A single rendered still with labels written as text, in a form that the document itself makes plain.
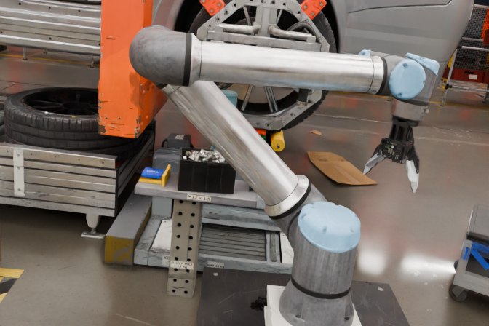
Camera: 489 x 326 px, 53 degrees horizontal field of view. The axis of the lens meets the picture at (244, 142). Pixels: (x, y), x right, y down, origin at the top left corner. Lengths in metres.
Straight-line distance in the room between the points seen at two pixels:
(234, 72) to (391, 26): 1.50
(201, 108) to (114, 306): 0.97
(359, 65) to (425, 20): 1.40
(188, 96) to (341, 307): 0.63
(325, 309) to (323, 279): 0.08
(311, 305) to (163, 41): 0.70
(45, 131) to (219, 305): 1.25
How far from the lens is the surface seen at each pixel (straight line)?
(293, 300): 1.27
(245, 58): 1.08
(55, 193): 2.32
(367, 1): 2.45
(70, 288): 2.05
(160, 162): 2.22
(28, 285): 2.09
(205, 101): 1.21
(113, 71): 1.99
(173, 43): 1.06
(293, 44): 1.87
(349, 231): 1.19
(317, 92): 2.10
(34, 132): 2.39
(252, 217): 2.30
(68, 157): 2.24
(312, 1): 2.05
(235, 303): 1.47
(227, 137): 1.23
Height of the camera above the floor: 1.16
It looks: 18 degrees down
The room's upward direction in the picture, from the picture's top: 7 degrees clockwise
